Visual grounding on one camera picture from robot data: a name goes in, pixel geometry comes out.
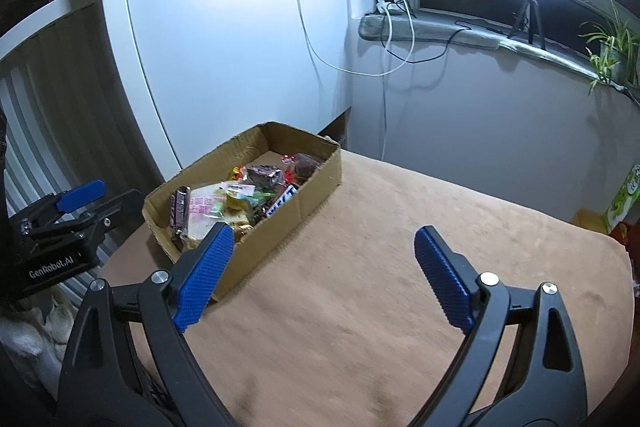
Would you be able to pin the black tripod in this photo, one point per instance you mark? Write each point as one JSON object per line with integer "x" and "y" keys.
{"x": 529, "y": 20}

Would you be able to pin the brownie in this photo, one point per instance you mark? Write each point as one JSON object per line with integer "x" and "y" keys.
{"x": 303, "y": 167}

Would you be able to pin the white power strip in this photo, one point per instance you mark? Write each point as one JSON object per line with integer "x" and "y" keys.
{"x": 390, "y": 7}

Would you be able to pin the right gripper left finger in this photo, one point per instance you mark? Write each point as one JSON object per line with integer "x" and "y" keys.
{"x": 128, "y": 363}

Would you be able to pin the potted spider plant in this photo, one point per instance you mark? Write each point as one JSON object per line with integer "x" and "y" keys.
{"x": 613, "y": 52}

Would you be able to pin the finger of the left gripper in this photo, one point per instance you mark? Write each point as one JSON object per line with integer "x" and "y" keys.
{"x": 88, "y": 225}
{"x": 52, "y": 207}

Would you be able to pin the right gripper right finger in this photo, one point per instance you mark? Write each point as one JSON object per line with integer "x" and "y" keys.
{"x": 518, "y": 364}

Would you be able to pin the grey windowsill cloth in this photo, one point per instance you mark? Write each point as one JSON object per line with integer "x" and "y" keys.
{"x": 474, "y": 34}

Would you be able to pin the cardboard box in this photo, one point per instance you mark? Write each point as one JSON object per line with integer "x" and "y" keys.
{"x": 265, "y": 144}

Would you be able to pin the pink bread packet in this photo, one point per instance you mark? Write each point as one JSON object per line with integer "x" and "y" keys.
{"x": 207, "y": 206}

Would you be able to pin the Snickers bar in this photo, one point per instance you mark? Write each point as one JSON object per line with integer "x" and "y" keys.
{"x": 288, "y": 193}
{"x": 179, "y": 210}

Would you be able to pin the green snack bag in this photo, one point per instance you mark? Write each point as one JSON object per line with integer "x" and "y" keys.
{"x": 623, "y": 200}

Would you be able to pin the beige tablecloth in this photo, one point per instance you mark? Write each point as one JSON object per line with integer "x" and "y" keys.
{"x": 340, "y": 328}

